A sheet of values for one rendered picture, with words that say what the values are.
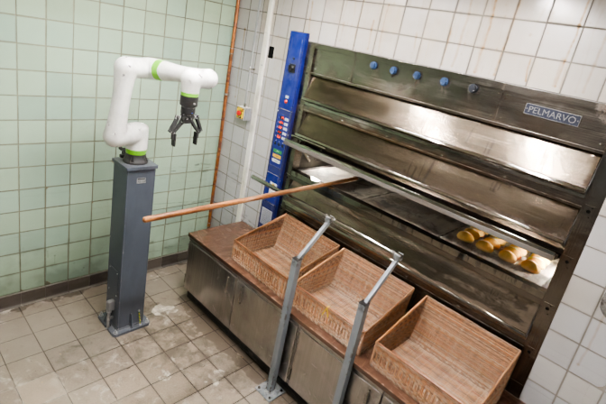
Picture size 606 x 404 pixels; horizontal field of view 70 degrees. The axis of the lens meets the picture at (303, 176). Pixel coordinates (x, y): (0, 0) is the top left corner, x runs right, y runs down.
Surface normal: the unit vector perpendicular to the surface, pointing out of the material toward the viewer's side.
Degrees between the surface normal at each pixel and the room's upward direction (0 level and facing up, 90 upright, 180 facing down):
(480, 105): 90
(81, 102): 90
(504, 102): 92
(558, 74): 90
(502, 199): 68
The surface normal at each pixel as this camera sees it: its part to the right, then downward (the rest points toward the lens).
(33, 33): 0.70, 0.35
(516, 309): -0.58, -0.22
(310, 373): -0.68, 0.07
